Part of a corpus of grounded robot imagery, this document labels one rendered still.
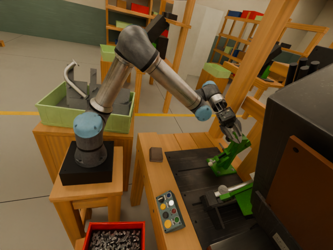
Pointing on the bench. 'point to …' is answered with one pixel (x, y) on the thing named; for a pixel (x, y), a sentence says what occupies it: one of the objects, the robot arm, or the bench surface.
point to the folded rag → (156, 155)
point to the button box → (170, 213)
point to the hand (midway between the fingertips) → (238, 141)
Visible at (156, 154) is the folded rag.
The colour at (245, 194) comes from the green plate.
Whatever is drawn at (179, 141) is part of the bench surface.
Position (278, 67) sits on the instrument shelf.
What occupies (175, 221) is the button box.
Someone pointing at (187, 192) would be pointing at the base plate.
